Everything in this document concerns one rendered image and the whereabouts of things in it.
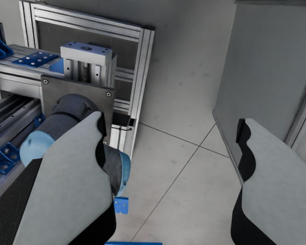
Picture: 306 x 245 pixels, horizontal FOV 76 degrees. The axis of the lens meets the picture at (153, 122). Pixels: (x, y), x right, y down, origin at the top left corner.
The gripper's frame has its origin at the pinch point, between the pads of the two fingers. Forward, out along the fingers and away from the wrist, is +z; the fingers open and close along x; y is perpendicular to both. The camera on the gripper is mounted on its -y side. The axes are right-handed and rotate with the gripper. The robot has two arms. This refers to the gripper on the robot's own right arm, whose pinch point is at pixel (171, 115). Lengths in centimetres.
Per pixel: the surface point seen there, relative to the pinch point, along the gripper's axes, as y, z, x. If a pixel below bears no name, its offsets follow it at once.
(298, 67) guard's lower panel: 13, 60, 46
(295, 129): 30, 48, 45
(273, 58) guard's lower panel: 14, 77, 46
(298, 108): 24, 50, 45
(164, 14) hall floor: 2, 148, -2
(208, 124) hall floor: 91, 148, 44
